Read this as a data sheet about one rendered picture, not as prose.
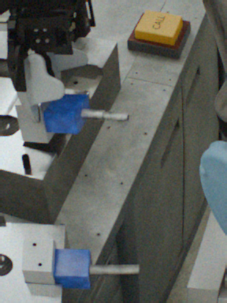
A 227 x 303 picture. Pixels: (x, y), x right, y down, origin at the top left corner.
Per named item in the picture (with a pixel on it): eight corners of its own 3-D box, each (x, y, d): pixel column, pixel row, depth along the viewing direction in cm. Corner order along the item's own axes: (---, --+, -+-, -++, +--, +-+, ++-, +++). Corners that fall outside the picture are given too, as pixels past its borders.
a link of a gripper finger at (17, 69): (20, 96, 102) (16, 26, 99) (9, 96, 103) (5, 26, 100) (38, 82, 106) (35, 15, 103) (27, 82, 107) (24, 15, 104)
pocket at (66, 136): (74, 144, 116) (72, 122, 114) (59, 175, 113) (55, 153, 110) (41, 136, 118) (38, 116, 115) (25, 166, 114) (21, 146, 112)
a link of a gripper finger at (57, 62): (92, 96, 111) (74, 43, 104) (47, 94, 113) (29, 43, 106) (101, 77, 113) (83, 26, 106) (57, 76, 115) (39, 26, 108)
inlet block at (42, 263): (140, 266, 106) (139, 239, 102) (139, 297, 102) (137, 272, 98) (31, 263, 107) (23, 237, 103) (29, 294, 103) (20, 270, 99)
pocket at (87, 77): (105, 86, 123) (102, 66, 121) (90, 114, 120) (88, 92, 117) (72, 80, 125) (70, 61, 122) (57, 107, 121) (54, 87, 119)
